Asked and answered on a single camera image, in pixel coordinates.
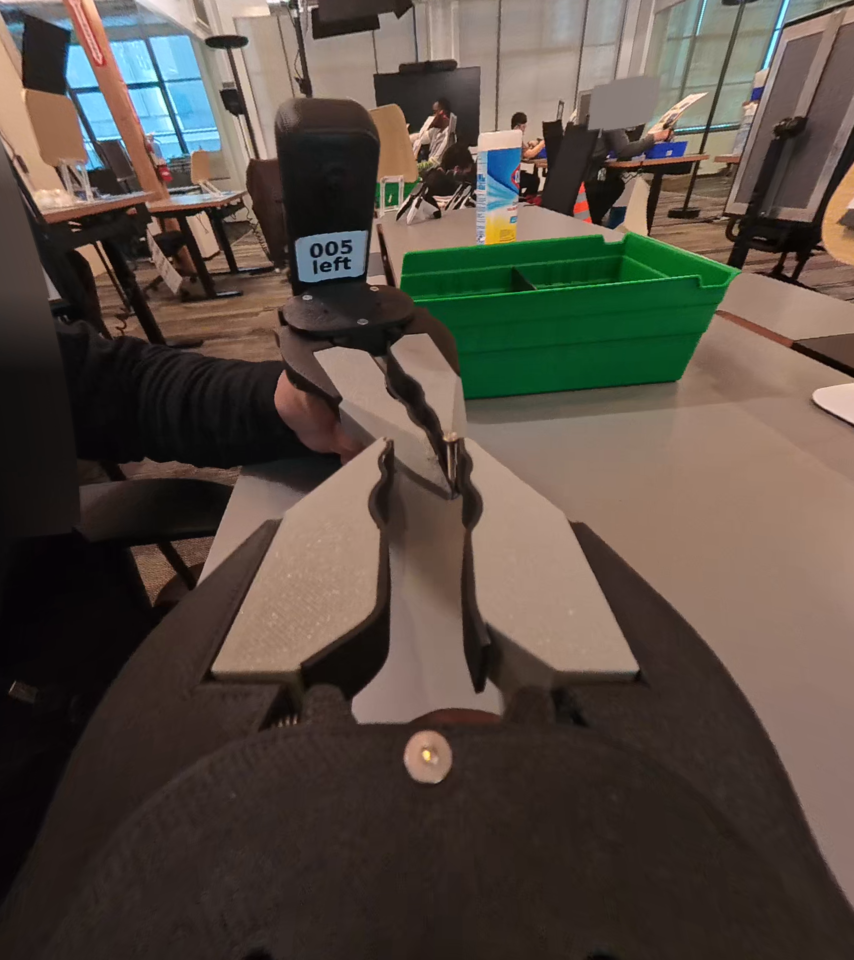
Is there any grey panel on easel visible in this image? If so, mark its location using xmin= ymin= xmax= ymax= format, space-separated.
xmin=723 ymin=3 xmax=854 ymax=268

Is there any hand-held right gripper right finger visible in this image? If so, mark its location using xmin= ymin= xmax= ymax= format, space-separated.
xmin=460 ymin=437 xmax=641 ymax=696

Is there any wipes canister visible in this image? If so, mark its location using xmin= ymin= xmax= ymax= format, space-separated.
xmin=475 ymin=129 xmax=525 ymax=247

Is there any person's left hand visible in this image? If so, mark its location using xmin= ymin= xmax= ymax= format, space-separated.
xmin=274 ymin=371 xmax=366 ymax=461

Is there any person's left forearm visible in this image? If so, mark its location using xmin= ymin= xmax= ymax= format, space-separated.
xmin=59 ymin=322 xmax=293 ymax=471

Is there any chair with brown jacket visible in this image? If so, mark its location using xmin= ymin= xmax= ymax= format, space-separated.
xmin=245 ymin=157 xmax=290 ymax=273

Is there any black wall screen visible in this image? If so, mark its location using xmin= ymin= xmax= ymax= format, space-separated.
xmin=373 ymin=66 xmax=483 ymax=129

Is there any wooden post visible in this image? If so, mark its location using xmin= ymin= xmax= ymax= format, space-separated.
xmin=63 ymin=0 xmax=175 ymax=205

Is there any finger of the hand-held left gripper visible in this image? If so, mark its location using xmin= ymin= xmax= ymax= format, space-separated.
xmin=316 ymin=348 xmax=458 ymax=500
xmin=385 ymin=333 xmax=468 ymax=451

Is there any green plastic bin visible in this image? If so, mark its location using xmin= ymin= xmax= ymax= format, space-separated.
xmin=399 ymin=231 xmax=742 ymax=401

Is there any large window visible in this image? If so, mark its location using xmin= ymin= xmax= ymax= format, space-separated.
xmin=67 ymin=33 xmax=223 ymax=156

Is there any black office chair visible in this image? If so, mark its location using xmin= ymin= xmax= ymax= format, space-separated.
xmin=78 ymin=476 xmax=238 ymax=595

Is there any wooden standing desk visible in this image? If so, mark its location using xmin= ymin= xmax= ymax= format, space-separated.
xmin=149 ymin=191 xmax=250 ymax=298
xmin=40 ymin=191 xmax=205 ymax=348

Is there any wooden board on stand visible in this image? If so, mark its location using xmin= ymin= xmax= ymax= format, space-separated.
xmin=22 ymin=88 xmax=95 ymax=202

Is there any phone stand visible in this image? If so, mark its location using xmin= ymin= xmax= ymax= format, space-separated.
xmin=395 ymin=183 xmax=473 ymax=225

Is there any grey desk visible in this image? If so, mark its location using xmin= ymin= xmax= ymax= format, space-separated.
xmin=198 ymin=204 xmax=854 ymax=960

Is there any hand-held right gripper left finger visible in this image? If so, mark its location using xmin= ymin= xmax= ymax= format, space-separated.
xmin=209 ymin=438 xmax=398 ymax=702

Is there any black floor lamp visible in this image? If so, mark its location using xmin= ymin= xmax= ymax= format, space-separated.
xmin=205 ymin=33 xmax=260 ymax=160

